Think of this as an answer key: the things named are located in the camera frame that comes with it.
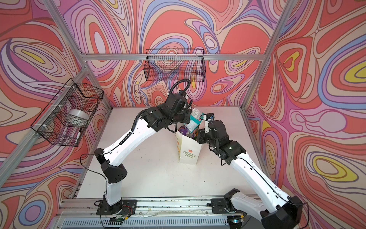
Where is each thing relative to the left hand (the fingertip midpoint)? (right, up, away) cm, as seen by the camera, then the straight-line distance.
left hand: (193, 113), depth 71 cm
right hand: (+4, -11, +4) cm, 12 cm away
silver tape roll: (-59, 0, +2) cm, 59 cm away
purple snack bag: (-4, -9, +12) cm, 15 cm away
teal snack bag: (+2, -2, +3) cm, 4 cm away
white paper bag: (-2, -18, +2) cm, 18 cm away
